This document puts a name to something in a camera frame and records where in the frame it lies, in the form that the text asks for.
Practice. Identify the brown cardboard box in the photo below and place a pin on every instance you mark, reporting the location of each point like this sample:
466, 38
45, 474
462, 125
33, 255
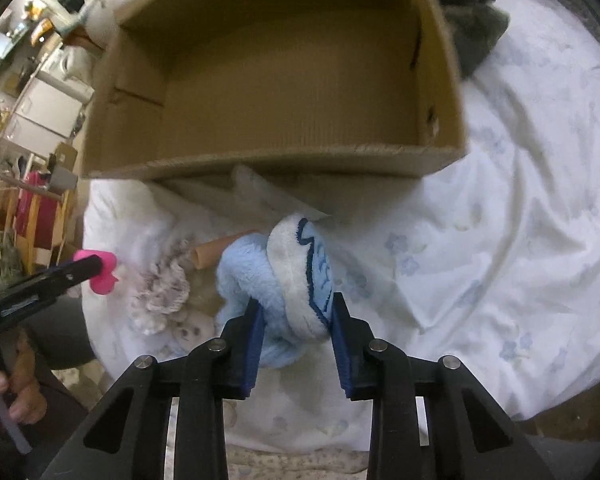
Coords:
349, 86

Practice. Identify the white plush teddy bear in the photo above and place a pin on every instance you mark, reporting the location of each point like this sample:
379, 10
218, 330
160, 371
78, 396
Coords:
195, 322

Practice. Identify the small brown cardboard tube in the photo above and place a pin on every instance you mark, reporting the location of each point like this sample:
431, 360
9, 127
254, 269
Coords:
206, 255

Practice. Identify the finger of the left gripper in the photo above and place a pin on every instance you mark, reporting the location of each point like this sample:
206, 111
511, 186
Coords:
41, 290

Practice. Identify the white floral bed sheet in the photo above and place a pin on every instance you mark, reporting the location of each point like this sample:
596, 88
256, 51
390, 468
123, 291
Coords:
495, 259

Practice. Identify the white drawer cabinet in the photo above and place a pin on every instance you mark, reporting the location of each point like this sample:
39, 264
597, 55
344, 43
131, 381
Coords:
43, 117

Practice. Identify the beige lace scrunchie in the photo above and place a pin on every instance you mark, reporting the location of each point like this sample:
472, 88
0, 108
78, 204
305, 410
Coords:
161, 294

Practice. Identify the dark camouflage clothing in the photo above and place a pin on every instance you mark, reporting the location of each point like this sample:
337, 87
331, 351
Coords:
476, 27

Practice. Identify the person's left hand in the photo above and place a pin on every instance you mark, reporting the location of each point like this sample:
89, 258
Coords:
29, 405

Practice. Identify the pink heart-shaped squishy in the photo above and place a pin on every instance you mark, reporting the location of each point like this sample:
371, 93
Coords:
102, 283

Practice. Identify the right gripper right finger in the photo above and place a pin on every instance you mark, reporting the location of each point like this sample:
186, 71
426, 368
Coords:
431, 420

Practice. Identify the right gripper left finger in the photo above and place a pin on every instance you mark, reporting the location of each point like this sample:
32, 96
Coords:
124, 436

